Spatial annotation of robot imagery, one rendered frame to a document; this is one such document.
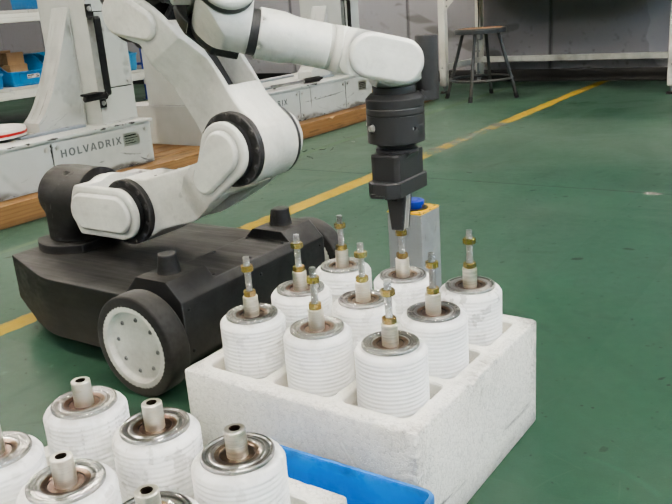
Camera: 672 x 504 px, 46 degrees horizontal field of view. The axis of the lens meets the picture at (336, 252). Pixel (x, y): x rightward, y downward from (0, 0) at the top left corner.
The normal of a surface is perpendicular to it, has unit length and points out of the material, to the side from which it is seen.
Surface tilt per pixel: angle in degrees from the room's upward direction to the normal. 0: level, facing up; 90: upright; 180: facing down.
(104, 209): 90
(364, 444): 90
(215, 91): 90
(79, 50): 90
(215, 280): 46
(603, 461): 0
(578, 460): 0
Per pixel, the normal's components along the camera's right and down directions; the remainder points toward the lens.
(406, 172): 0.85, 0.11
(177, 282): 0.54, -0.59
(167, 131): -0.55, 0.29
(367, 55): 0.20, 0.29
